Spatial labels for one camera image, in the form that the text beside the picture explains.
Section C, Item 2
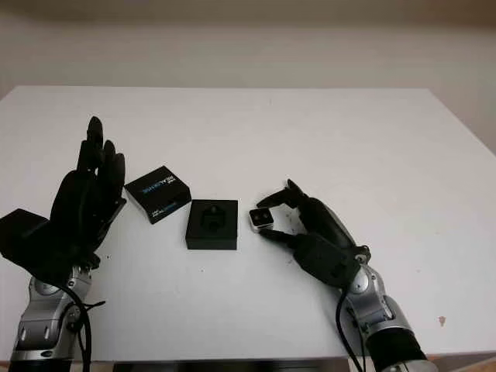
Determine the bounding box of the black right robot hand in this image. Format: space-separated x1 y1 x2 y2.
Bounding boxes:
255 178 362 290

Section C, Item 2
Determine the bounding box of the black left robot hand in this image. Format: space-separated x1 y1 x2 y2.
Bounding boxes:
49 115 128 279

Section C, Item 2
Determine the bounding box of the small silver depth camera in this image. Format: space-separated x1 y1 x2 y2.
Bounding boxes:
248 208 275 233

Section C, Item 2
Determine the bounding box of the black RealSense box lid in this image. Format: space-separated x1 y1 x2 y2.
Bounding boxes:
123 165 194 226

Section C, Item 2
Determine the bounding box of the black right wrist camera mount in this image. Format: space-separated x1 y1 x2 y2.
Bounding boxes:
350 243 372 268

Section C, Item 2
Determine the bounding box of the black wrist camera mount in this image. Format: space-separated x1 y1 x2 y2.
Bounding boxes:
0 208 54 274
350 243 372 268

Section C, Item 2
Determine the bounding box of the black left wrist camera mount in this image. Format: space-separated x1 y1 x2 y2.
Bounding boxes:
0 208 54 274

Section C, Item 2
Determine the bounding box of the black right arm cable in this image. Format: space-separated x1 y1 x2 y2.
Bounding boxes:
335 288 369 372

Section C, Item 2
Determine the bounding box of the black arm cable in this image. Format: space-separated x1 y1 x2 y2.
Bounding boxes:
335 288 369 372
57 284 108 372

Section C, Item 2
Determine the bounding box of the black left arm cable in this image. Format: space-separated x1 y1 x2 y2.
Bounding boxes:
57 284 108 372

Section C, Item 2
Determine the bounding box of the black camera box base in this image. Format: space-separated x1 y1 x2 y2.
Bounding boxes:
184 199 239 252

